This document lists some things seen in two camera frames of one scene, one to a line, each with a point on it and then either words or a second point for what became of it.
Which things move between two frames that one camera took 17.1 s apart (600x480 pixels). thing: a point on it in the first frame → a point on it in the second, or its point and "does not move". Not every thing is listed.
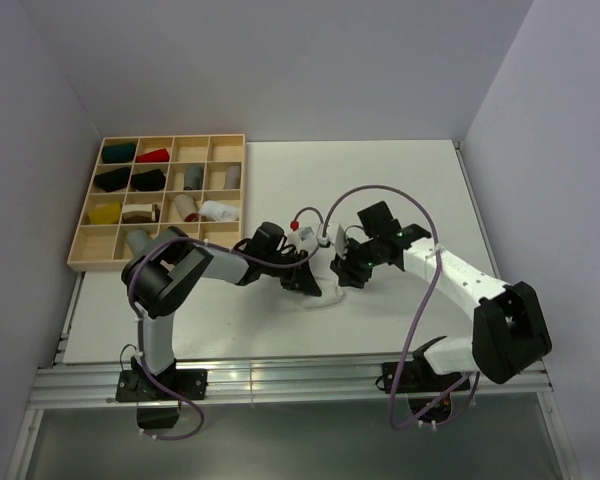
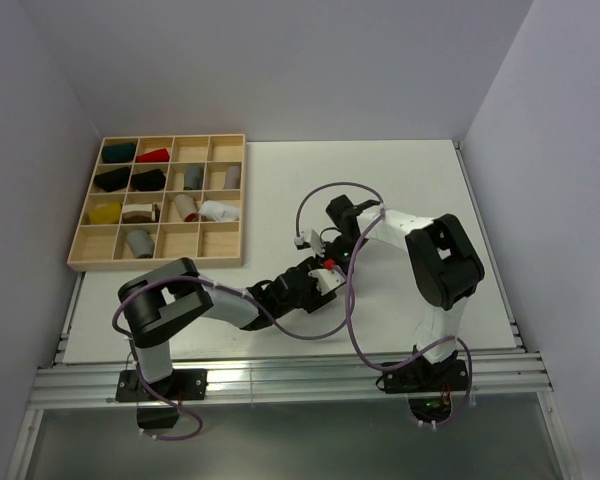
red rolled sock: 154,156 does not move
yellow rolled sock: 105,213 does not move
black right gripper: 347,271 → 327,247
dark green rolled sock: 121,153 does not move
